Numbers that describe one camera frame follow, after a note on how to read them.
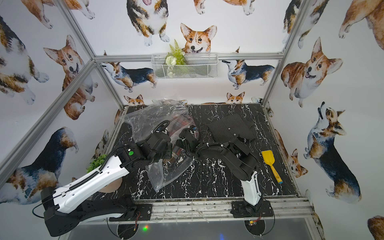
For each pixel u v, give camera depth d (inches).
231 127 40.7
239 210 28.9
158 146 20.7
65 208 15.2
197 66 36.4
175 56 32.2
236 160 20.3
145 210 29.3
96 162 28.8
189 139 28.4
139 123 44.1
